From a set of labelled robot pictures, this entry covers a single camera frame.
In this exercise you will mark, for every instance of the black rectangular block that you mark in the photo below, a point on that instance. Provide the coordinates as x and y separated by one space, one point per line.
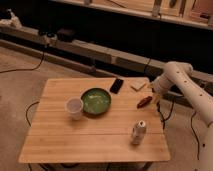
116 86

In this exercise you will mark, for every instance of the wooden table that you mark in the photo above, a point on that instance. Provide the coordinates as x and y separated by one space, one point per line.
55 138

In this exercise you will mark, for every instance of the black device on ledge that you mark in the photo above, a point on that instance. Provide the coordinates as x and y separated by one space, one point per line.
65 35

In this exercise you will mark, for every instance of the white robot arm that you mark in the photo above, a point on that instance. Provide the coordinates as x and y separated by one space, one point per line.
178 74

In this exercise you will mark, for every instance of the white object on ledge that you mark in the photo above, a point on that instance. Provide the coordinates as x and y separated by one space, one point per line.
13 21

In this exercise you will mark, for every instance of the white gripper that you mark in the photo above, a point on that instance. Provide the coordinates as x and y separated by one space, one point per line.
161 85

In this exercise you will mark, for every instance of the white can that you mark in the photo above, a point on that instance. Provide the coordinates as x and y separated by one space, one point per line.
138 133

